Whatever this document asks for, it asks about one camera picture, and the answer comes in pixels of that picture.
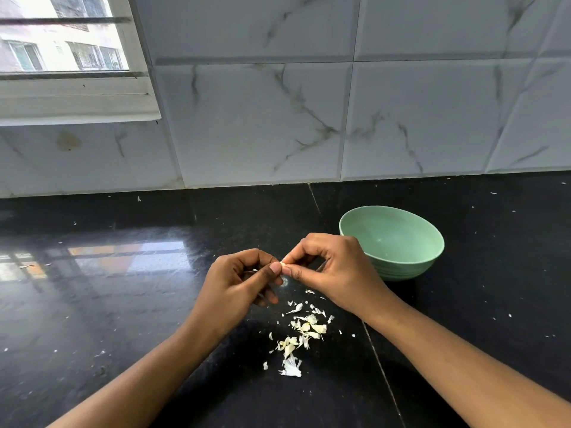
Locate person's left forearm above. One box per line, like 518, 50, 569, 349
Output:
47, 315, 226, 428

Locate white window frame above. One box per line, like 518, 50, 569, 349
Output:
0, 0, 162, 127

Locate metal window bar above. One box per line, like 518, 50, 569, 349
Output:
0, 16, 133, 26
0, 71, 149, 81

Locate green bowl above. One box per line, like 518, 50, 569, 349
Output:
338, 206, 445, 282

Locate pile of garlic peels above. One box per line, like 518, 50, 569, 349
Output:
262, 289, 357, 378

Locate person's right forearm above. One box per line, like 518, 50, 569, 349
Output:
361, 292, 571, 428

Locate person's right hand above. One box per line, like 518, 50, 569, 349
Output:
281, 232, 401, 324

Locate person's left hand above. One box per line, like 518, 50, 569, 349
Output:
189, 248, 284, 340

